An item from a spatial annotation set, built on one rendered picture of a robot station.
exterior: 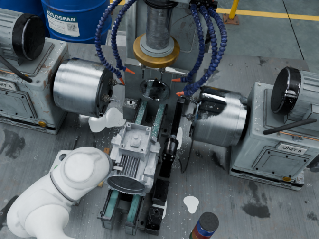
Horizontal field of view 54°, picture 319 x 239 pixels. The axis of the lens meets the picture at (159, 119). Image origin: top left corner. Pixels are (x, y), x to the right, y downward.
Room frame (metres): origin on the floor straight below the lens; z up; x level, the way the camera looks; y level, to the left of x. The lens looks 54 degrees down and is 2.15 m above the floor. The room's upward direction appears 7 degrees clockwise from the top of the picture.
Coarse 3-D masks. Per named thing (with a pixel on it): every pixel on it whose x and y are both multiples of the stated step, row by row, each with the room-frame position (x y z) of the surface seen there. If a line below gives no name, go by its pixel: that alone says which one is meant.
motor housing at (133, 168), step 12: (156, 144) 0.67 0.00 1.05; (120, 156) 0.57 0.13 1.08; (156, 156) 0.62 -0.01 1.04; (132, 168) 0.52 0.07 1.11; (144, 168) 0.54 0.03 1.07; (108, 180) 0.51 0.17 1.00; (120, 180) 0.54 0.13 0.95; (132, 180) 0.55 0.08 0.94; (120, 192) 0.50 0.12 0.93; (132, 192) 0.50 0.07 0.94; (144, 192) 0.49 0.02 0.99
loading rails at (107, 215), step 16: (144, 112) 0.93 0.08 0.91; (160, 112) 0.93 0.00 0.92; (160, 128) 0.83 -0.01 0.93; (160, 160) 0.72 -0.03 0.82; (112, 192) 0.50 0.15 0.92; (112, 208) 0.43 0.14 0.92; (128, 208) 0.46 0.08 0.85; (112, 224) 0.39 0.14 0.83; (128, 224) 0.37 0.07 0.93; (144, 224) 0.41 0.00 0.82
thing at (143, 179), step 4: (120, 132) 0.68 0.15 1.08; (152, 136) 0.68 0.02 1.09; (152, 140) 0.66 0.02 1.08; (156, 140) 0.67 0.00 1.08; (112, 172) 0.50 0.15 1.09; (140, 176) 0.50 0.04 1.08; (144, 176) 0.50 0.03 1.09; (140, 180) 0.49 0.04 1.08; (144, 180) 0.49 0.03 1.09; (112, 188) 0.50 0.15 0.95
